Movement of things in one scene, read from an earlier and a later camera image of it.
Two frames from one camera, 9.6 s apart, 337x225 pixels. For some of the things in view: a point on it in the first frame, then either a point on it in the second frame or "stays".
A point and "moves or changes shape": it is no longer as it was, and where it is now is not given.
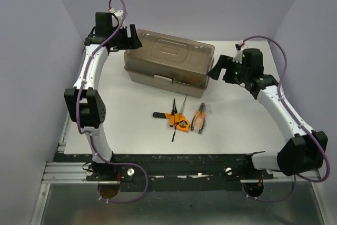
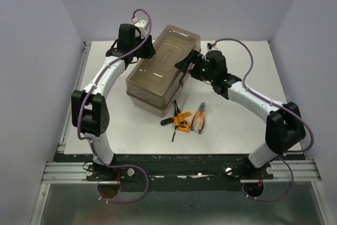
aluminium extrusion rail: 66,173 stays
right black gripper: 225,62 → 194,57
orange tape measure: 184,125 stays
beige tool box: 171,62 moves or changes shape
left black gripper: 129,42 → 149,51
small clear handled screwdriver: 183,106 stays
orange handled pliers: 201,110 stays
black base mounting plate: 138,172 stays
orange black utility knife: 167,116 → 169,120
